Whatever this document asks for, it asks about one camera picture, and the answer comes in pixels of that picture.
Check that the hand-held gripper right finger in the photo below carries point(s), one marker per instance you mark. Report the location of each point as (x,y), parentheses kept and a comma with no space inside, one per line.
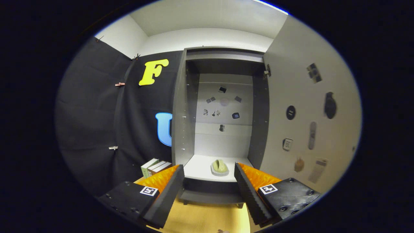
(249,195)

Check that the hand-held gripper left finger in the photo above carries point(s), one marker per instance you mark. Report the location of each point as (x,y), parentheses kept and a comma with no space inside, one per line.
(166,197)

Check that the pale green cup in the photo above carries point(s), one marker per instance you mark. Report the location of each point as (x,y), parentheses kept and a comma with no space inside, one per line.
(220,166)

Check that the grey cabinet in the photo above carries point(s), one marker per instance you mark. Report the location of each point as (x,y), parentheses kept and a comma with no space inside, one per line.
(223,142)

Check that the silver clothes peg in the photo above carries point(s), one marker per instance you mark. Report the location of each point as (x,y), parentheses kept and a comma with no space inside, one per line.
(113,148)

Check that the black backdrop cloth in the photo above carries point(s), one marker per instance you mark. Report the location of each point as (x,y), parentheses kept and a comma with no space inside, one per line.
(90,113)

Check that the cabinet door hinge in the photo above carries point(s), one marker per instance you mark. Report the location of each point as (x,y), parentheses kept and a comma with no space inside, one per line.
(267,69)

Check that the black clip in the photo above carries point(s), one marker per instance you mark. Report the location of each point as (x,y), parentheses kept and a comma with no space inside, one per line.
(136,56)
(98,38)

